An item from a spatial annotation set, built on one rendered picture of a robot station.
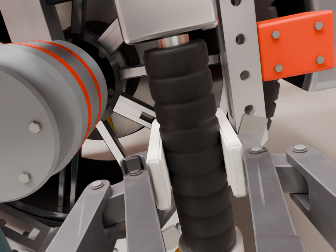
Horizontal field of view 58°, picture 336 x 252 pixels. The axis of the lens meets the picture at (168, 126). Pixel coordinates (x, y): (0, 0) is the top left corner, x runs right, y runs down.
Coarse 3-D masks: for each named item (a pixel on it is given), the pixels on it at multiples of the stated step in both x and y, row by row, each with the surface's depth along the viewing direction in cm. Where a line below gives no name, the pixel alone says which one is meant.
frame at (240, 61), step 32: (224, 0) 35; (224, 32) 36; (256, 32) 36; (224, 64) 41; (256, 64) 37; (256, 96) 38; (256, 128) 39; (0, 224) 47; (32, 224) 50; (160, 224) 46
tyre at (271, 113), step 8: (256, 0) 43; (264, 0) 42; (272, 0) 43; (256, 8) 43; (264, 8) 43; (272, 8) 43; (256, 16) 43; (264, 16) 43; (272, 16) 43; (272, 80) 46; (264, 88) 47; (272, 88) 46; (264, 96) 47; (272, 96) 47; (272, 104) 48; (272, 112) 48; (16, 208) 54; (32, 216) 55; (40, 216) 55; (48, 224) 55; (56, 224) 55
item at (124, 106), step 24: (72, 24) 46; (96, 48) 51; (216, 48) 49; (120, 72) 48; (144, 72) 48; (216, 72) 52; (120, 96) 49; (216, 96) 51; (144, 120) 51; (120, 144) 54; (72, 168) 54; (96, 168) 72; (120, 168) 71; (48, 192) 59; (72, 192) 55; (48, 216) 54
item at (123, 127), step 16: (96, 0) 59; (112, 0) 59; (64, 16) 60; (96, 16) 60; (112, 16) 60; (96, 32) 57; (128, 48) 62; (144, 48) 62; (128, 64) 60; (128, 80) 61; (144, 80) 64; (144, 96) 65; (128, 128) 67
